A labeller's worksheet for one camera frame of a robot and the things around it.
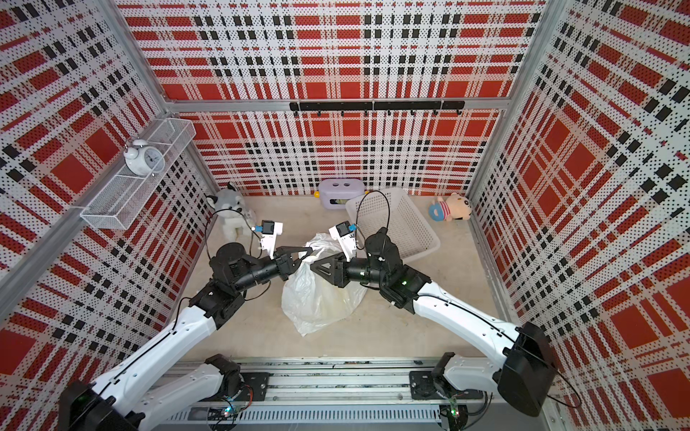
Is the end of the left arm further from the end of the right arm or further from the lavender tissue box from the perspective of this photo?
the lavender tissue box

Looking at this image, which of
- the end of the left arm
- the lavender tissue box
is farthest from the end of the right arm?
the lavender tissue box

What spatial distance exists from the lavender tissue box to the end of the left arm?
0.43 metres

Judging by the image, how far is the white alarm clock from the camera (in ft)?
2.31

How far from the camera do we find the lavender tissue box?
113 cm

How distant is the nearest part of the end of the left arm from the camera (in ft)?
2.04

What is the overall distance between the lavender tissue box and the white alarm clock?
1.85ft

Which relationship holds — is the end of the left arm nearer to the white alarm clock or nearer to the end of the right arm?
the end of the right arm

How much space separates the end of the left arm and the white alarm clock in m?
0.41
